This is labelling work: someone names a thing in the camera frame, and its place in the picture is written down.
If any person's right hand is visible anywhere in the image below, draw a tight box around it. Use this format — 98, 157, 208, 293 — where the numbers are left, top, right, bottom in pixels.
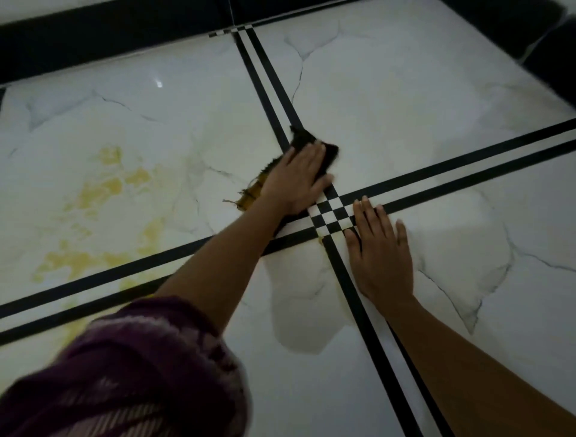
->
344, 195, 417, 314

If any person's left hand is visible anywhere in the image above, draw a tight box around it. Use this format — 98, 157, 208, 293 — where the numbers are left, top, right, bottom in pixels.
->
260, 141, 336, 217

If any black cloth with yellow fringe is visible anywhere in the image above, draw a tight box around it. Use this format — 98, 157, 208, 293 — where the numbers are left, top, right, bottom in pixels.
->
223, 125, 340, 212

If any person's left forearm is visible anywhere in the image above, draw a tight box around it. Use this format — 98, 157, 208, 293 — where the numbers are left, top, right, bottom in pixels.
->
154, 198, 294, 335

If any person's right forearm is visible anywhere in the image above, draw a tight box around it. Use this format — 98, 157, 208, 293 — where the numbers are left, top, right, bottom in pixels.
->
385, 295, 576, 437

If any black furniture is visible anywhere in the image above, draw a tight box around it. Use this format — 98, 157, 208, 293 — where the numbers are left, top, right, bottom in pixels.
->
441, 0, 576, 110

